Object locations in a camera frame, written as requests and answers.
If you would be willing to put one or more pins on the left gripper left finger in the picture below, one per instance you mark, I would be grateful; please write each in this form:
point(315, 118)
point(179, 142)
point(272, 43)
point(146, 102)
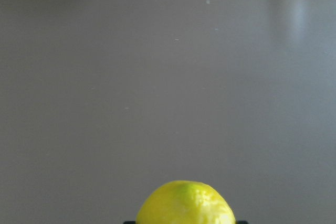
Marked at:
point(129, 222)

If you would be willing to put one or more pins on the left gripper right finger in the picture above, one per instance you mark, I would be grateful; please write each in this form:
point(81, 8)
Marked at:
point(241, 222)

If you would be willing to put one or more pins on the yellow lemon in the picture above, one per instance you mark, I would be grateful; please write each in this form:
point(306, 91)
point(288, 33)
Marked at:
point(184, 201)

